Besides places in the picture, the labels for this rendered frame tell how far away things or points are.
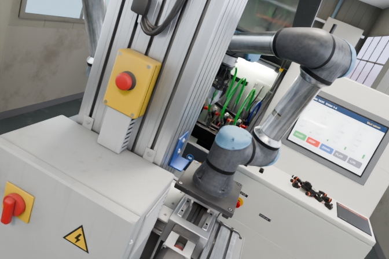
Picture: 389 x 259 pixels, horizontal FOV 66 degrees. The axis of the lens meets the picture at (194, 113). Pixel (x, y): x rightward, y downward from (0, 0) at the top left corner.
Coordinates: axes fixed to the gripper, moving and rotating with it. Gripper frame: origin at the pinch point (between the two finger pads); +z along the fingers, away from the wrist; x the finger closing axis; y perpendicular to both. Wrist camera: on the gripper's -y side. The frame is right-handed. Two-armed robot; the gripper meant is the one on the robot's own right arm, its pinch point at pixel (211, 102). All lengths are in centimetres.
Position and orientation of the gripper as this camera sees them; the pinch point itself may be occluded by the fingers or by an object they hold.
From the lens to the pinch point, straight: 145.7
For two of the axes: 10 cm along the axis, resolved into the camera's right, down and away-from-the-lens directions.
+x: 8.5, 4.5, -2.7
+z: -3.6, 8.7, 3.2
